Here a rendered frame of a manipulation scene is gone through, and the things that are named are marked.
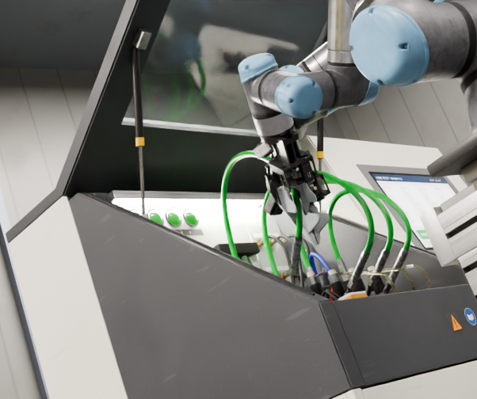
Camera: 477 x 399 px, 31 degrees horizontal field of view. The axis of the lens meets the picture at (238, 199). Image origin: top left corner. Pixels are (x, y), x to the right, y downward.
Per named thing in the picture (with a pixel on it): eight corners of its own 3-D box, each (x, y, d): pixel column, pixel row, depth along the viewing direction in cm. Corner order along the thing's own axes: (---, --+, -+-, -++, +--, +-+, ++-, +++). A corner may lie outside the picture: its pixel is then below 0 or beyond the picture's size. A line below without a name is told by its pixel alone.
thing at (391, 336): (366, 385, 150) (332, 300, 156) (347, 393, 153) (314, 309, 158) (527, 345, 195) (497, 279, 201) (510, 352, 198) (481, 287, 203)
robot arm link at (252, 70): (249, 70, 162) (227, 64, 169) (265, 123, 167) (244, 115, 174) (284, 54, 165) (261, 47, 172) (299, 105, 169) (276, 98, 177)
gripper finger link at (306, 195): (316, 222, 181) (302, 185, 177) (302, 213, 186) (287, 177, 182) (328, 214, 182) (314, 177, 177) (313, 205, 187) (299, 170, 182)
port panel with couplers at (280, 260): (293, 326, 225) (253, 218, 235) (284, 331, 227) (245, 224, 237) (324, 321, 234) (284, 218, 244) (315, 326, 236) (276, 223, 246)
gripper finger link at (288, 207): (295, 232, 179) (287, 192, 175) (281, 223, 184) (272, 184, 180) (308, 226, 180) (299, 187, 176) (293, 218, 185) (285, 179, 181)
